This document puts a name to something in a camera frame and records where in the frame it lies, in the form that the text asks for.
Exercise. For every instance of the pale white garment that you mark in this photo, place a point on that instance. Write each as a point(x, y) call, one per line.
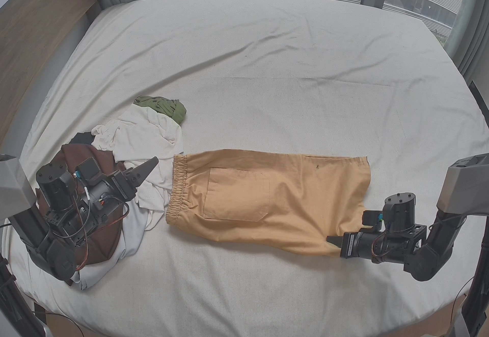
point(133, 228)

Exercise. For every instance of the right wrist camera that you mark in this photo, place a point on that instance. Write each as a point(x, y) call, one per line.
point(372, 219)

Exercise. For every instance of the black garment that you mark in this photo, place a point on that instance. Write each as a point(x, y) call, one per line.
point(82, 138)

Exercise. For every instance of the brown garment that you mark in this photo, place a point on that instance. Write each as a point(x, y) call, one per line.
point(107, 243)

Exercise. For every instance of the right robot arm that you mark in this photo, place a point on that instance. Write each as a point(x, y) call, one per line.
point(399, 213)

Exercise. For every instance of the green garment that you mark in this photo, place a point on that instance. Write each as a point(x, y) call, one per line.
point(168, 108)

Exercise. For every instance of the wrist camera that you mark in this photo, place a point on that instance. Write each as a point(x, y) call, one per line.
point(88, 169)
point(372, 219)

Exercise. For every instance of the tan shorts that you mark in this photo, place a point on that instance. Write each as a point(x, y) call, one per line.
point(286, 197)

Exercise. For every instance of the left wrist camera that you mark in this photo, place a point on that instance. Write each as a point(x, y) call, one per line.
point(88, 169)

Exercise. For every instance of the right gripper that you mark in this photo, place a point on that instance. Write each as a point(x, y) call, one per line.
point(363, 245)

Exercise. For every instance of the bed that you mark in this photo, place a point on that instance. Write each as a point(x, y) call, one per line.
point(267, 60)

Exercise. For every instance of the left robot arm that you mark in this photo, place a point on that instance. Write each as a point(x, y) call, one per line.
point(57, 182)

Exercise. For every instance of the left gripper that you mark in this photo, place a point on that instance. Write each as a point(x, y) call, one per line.
point(112, 190)

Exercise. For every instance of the cream garment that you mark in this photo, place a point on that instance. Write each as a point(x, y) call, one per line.
point(133, 132)

